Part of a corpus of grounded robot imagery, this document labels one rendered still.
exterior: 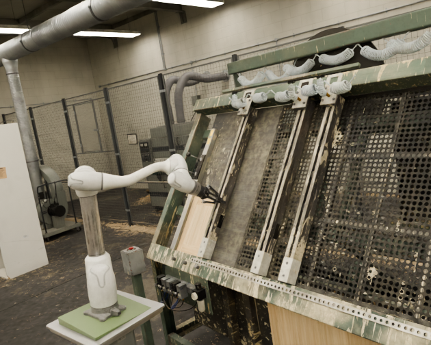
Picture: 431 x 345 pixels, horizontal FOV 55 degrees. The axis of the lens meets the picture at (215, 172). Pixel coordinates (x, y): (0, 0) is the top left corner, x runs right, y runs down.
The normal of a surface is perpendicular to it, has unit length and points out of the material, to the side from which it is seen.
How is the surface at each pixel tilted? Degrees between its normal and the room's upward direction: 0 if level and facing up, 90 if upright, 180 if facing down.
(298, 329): 90
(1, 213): 90
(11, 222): 90
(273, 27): 90
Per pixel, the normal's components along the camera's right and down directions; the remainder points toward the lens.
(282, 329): -0.76, 0.22
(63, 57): 0.75, -0.01
